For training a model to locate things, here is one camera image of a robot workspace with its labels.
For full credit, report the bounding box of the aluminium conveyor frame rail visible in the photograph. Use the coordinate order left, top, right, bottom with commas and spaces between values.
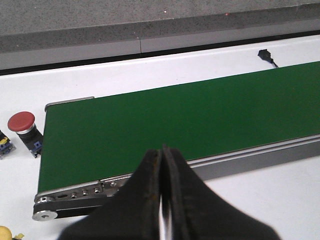
32, 98, 320, 222

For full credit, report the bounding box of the black sensor with cable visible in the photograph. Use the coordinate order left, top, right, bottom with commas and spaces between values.
258, 49, 279, 68

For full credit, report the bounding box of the push button base block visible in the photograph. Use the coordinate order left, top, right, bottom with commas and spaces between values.
0, 131, 16, 160

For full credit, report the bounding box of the red mushroom push button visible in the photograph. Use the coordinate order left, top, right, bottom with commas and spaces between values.
7, 111, 43, 158

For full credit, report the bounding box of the grey stone counter slab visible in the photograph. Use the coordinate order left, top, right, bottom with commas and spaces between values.
0, 0, 320, 53

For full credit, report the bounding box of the yellow mushroom push button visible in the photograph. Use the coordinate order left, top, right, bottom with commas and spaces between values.
0, 225, 25, 240

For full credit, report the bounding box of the green conveyor belt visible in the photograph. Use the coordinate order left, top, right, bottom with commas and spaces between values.
38, 62, 320, 192

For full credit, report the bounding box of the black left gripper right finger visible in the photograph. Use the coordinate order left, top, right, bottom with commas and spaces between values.
160, 145, 280, 240

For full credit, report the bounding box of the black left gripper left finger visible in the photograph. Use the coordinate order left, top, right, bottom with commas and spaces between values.
59, 149, 162, 240

